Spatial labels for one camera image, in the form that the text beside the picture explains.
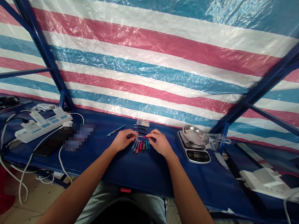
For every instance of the person's left hand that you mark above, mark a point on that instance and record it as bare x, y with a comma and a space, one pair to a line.
122, 140

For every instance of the person's right hand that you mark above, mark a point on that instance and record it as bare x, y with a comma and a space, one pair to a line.
161, 144

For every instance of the red pen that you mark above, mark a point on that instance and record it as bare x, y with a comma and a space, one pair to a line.
144, 136

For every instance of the blue pen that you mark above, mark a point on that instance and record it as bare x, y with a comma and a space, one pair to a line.
116, 130

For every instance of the row of coloured pens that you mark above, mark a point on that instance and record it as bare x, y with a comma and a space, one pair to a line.
140, 146

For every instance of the black pen refill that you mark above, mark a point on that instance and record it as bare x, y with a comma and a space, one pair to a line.
141, 127

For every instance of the small clear plastic bag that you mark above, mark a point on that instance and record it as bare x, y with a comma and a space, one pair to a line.
143, 122

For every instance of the blue table cloth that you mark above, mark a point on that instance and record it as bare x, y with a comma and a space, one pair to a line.
135, 172

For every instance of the steel bowl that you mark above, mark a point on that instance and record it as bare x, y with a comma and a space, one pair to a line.
195, 135

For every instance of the black digital kitchen scale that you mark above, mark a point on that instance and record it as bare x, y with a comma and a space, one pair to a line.
196, 155

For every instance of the small red tag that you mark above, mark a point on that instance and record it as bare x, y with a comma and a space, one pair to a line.
125, 190

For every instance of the crumpled clear plastic bag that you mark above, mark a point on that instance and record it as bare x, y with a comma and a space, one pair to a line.
220, 141

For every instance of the person's legs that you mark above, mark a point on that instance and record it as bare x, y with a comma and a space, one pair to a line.
103, 198

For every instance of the white paper strip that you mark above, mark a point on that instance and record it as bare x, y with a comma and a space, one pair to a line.
221, 160

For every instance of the black smartphone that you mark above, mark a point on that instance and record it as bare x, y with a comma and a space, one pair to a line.
50, 144

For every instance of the long white power strip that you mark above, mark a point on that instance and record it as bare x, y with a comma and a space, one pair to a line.
40, 128

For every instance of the white charger plug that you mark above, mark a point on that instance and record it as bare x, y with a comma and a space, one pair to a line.
37, 117

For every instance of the striped tarpaulin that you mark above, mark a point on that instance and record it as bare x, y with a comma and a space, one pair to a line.
153, 54

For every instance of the long white bar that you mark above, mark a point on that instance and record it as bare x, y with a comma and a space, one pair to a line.
255, 156

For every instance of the black plug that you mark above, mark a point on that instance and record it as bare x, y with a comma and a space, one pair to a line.
24, 121

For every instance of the square white power strip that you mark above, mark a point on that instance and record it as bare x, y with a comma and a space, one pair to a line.
266, 181

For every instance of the black tools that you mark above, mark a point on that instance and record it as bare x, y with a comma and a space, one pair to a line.
3, 101

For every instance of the blue metal frame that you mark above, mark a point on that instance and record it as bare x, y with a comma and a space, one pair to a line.
62, 99

